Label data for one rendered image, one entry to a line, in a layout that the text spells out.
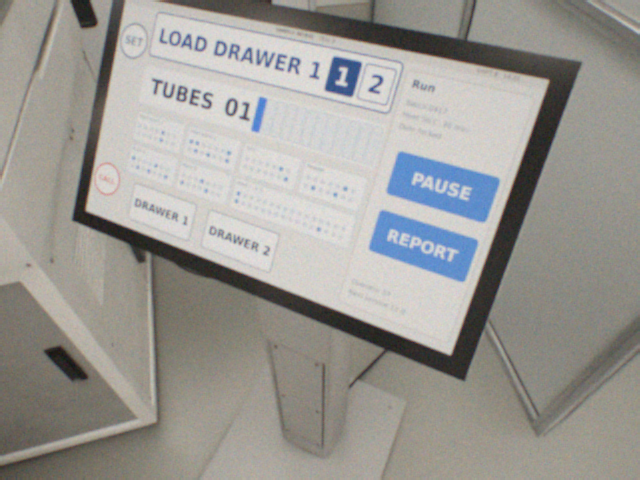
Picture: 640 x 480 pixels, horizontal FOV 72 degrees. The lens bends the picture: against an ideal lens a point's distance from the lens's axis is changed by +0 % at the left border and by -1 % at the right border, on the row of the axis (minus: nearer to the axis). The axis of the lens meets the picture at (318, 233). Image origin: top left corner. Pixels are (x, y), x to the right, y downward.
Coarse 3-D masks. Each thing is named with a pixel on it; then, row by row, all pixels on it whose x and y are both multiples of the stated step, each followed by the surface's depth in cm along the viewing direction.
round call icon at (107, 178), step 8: (104, 160) 55; (96, 168) 56; (104, 168) 55; (112, 168) 55; (120, 168) 54; (96, 176) 56; (104, 176) 55; (112, 176) 55; (120, 176) 54; (96, 184) 56; (104, 184) 55; (112, 184) 55; (96, 192) 56; (104, 192) 55; (112, 192) 55
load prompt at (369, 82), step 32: (160, 32) 51; (192, 32) 50; (224, 32) 48; (256, 32) 47; (192, 64) 50; (224, 64) 49; (256, 64) 47; (288, 64) 46; (320, 64) 45; (352, 64) 44; (384, 64) 43; (320, 96) 45; (352, 96) 44; (384, 96) 43
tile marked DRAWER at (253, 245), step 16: (208, 208) 51; (208, 224) 51; (224, 224) 50; (240, 224) 49; (256, 224) 49; (208, 240) 51; (224, 240) 50; (240, 240) 50; (256, 240) 49; (272, 240) 48; (224, 256) 50; (240, 256) 50; (256, 256) 49; (272, 256) 48
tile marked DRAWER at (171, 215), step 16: (144, 192) 53; (160, 192) 53; (128, 208) 54; (144, 208) 54; (160, 208) 53; (176, 208) 52; (192, 208) 51; (144, 224) 54; (160, 224) 53; (176, 224) 52; (192, 224) 52
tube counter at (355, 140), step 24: (240, 96) 48; (264, 96) 47; (240, 120) 48; (264, 120) 47; (288, 120) 47; (312, 120) 46; (336, 120) 45; (360, 120) 44; (312, 144) 46; (336, 144) 45; (360, 144) 44
